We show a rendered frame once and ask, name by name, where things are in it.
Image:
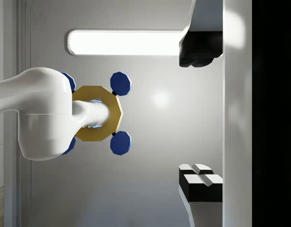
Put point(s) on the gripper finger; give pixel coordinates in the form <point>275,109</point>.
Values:
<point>202,191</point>
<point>199,49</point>

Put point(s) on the drone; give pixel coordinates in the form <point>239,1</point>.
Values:
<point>98,91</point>

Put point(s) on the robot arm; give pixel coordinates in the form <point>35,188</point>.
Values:
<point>41,106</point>

